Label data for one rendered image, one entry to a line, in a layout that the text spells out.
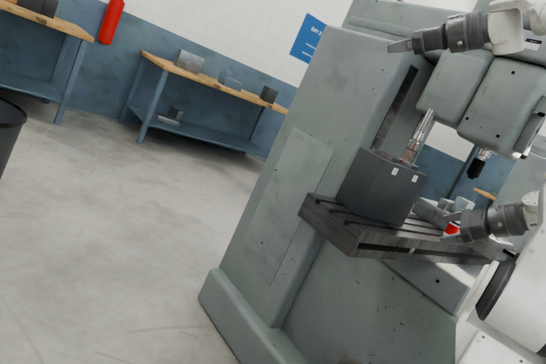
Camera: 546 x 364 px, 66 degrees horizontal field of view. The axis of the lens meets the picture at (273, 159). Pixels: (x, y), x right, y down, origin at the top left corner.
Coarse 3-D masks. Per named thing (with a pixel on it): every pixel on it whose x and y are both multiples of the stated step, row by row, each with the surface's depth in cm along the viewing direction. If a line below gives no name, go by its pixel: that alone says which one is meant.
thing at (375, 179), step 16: (368, 160) 128; (384, 160) 123; (400, 160) 133; (352, 176) 132; (368, 176) 127; (384, 176) 126; (400, 176) 129; (416, 176) 132; (352, 192) 130; (368, 192) 125; (384, 192) 128; (400, 192) 132; (416, 192) 135; (352, 208) 129; (368, 208) 128; (384, 208) 131; (400, 208) 135; (400, 224) 138
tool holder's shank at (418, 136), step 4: (428, 112) 133; (432, 112) 132; (428, 116) 133; (432, 116) 133; (424, 120) 133; (428, 120) 133; (424, 124) 133; (428, 124) 133; (420, 128) 134; (424, 128) 133; (416, 132) 135; (420, 132) 134; (424, 132) 134; (416, 136) 134; (420, 136) 134; (416, 140) 134; (420, 140) 134
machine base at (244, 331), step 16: (208, 272) 221; (208, 288) 217; (224, 288) 208; (208, 304) 215; (224, 304) 205; (240, 304) 199; (224, 320) 203; (240, 320) 194; (256, 320) 192; (224, 336) 201; (240, 336) 192; (256, 336) 185; (272, 336) 185; (240, 352) 190; (256, 352) 183; (272, 352) 177; (288, 352) 180
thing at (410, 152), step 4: (408, 144) 135; (412, 144) 134; (408, 148) 134; (412, 148) 134; (416, 148) 133; (420, 148) 134; (404, 152) 135; (408, 152) 134; (412, 152) 134; (416, 152) 134; (404, 156) 135; (408, 156) 134; (412, 156) 134; (416, 156) 135; (404, 160) 135; (408, 160) 134; (412, 160) 134
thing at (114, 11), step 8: (112, 0) 440; (120, 0) 443; (112, 8) 442; (120, 8) 445; (104, 16) 447; (112, 16) 444; (120, 16) 452; (104, 24) 445; (112, 24) 447; (104, 32) 446; (112, 32) 451; (104, 40) 448
